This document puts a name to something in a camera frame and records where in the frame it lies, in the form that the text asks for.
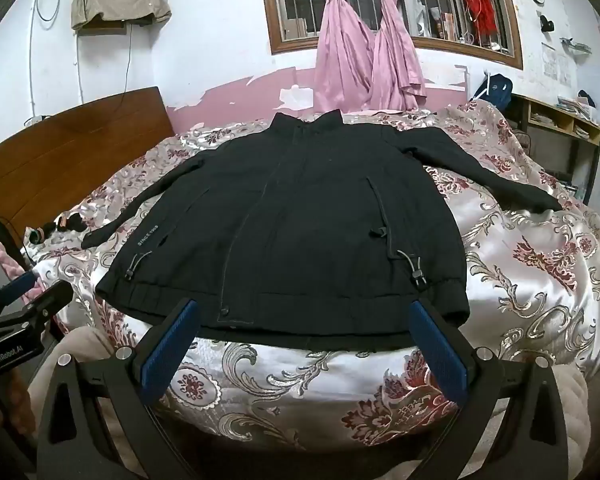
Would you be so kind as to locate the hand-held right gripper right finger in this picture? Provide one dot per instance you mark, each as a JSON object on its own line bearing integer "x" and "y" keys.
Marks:
{"x": 437, "y": 355}

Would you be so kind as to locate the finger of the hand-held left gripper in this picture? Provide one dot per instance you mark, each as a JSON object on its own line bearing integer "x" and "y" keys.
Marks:
{"x": 15, "y": 287}
{"x": 50, "y": 302}

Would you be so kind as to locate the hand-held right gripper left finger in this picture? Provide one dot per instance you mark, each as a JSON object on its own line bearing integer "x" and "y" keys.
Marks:
{"x": 172, "y": 340}

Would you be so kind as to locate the black jacket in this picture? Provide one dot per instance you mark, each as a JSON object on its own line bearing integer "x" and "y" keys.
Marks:
{"x": 305, "y": 210}

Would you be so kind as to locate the dark sock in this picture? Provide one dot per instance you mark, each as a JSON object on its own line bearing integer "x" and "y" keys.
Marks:
{"x": 72, "y": 222}
{"x": 35, "y": 235}

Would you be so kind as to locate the floral satin bedspread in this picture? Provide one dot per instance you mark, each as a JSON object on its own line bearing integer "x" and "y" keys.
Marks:
{"x": 530, "y": 260}

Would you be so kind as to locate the wooden headboard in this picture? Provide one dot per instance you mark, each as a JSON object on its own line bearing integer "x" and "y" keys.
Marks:
{"x": 80, "y": 145}

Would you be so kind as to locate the white power socket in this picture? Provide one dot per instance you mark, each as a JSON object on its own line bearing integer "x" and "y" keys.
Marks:
{"x": 35, "y": 121}

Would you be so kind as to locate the wooden shelf unit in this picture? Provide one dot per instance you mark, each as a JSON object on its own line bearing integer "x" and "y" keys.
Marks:
{"x": 587, "y": 160}

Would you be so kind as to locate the dark blue backpack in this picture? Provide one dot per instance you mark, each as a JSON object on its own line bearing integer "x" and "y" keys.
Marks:
{"x": 495, "y": 90}

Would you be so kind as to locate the stack of papers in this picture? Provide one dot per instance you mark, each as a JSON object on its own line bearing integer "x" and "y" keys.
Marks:
{"x": 572, "y": 106}

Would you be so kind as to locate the beige cloth cover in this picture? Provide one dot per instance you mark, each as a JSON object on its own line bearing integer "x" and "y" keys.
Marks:
{"x": 120, "y": 0}

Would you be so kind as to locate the pink curtain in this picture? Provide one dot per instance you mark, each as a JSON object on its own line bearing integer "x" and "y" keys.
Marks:
{"x": 342, "y": 50}
{"x": 397, "y": 50}

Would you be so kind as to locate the wooden framed barred window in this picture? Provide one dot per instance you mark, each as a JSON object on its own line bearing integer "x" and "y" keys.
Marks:
{"x": 270, "y": 10}

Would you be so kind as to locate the red hanging garment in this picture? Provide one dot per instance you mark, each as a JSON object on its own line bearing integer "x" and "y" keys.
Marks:
{"x": 480, "y": 5}

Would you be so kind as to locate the white wall calendar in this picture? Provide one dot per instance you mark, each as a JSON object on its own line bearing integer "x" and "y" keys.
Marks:
{"x": 555, "y": 62}

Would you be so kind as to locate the small glass wall shelf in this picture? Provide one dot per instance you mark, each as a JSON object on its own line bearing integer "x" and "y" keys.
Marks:
{"x": 577, "y": 46}

